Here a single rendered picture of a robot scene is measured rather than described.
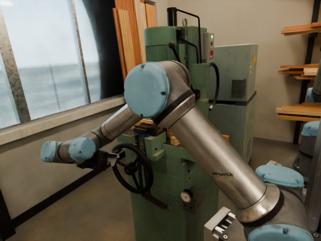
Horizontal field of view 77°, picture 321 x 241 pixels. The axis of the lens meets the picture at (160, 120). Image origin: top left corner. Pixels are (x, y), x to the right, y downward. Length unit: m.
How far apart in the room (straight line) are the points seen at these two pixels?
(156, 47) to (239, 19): 2.46
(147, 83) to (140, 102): 0.05
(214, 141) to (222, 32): 3.14
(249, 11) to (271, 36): 0.47
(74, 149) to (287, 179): 0.61
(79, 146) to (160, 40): 0.69
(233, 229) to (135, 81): 0.56
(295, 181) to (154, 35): 0.88
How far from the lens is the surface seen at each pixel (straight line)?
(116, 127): 0.73
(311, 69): 2.94
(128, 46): 2.74
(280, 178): 0.61
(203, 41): 1.39
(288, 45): 3.39
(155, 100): 0.42
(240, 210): 0.51
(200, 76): 1.29
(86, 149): 0.72
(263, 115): 3.54
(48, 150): 0.79
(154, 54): 1.14
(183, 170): 1.13
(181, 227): 1.40
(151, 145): 1.05
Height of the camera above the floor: 1.36
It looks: 18 degrees down
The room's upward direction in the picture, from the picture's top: 4 degrees counter-clockwise
